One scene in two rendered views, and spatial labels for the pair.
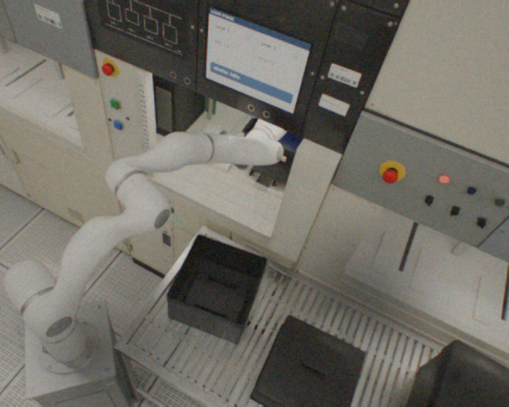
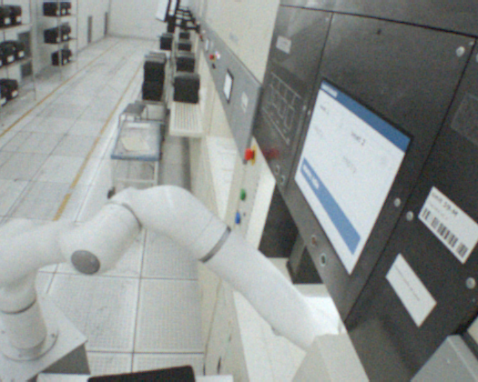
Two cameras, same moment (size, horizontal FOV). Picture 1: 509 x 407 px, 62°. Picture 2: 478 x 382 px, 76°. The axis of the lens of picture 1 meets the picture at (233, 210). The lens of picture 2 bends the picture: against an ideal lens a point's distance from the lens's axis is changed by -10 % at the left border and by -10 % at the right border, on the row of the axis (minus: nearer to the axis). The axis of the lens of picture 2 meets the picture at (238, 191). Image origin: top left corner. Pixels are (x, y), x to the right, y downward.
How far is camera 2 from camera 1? 0.81 m
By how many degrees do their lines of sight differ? 46
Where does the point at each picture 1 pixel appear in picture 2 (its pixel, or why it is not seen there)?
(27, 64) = not seen: hidden behind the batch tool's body
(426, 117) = not seen: outside the picture
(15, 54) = not seen: hidden behind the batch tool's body
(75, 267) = (17, 243)
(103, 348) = (34, 366)
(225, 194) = (277, 365)
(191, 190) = (251, 330)
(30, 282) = (5, 231)
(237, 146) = (264, 280)
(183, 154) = (161, 213)
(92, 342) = (35, 351)
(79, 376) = not seen: outside the picture
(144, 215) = (69, 238)
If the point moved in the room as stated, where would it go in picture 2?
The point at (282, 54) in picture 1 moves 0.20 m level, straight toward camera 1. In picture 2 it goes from (369, 155) to (239, 161)
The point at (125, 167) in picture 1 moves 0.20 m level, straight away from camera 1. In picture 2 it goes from (125, 196) to (190, 171)
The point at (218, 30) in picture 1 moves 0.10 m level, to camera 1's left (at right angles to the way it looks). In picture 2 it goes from (320, 112) to (288, 95)
